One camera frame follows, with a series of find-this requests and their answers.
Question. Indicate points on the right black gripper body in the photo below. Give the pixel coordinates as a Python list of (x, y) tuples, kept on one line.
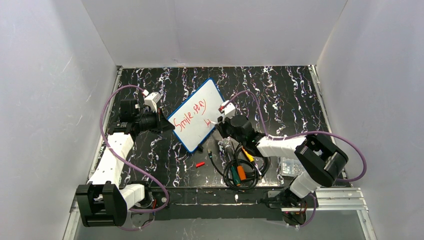
[(224, 125)]

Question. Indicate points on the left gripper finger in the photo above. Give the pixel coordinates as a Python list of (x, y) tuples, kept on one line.
[(167, 128), (161, 120)]

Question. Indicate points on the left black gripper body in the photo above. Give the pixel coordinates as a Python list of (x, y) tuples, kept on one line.
[(159, 122)]

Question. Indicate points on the blue framed whiteboard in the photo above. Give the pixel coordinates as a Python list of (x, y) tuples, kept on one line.
[(193, 119)]

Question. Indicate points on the red marker cap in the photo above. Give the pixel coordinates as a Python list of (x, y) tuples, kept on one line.
[(200, 164)]

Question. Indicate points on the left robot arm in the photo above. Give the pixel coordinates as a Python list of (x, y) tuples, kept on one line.
[(100, 201)]

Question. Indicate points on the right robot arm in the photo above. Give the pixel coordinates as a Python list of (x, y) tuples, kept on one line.
[(322, 160)]

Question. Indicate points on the whiteboard metal stand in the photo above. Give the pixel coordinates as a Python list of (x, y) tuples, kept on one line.
[(200, 148)]

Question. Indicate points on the clear plastic screw box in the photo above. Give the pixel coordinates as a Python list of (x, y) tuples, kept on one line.
[(290, 167)]

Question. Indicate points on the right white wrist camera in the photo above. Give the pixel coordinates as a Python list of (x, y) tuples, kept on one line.
[(227, 111)]

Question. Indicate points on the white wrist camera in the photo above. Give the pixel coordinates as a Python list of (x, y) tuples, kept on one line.
[(227, 111), (151, 101)]

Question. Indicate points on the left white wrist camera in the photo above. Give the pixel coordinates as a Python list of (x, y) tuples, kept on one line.
[(151, 101)]

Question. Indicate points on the yellow handled screwdriver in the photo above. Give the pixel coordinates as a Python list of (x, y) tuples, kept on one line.
[(251, 159)]

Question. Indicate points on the green handled screwdriver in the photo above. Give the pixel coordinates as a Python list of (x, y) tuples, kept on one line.
[(234, 173)]

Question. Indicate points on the orange handled screwdriver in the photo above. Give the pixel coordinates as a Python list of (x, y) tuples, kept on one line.
[(239, 167)]

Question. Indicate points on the aluminium frame rail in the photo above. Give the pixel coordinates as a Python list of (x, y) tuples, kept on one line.
[(216, 213)]

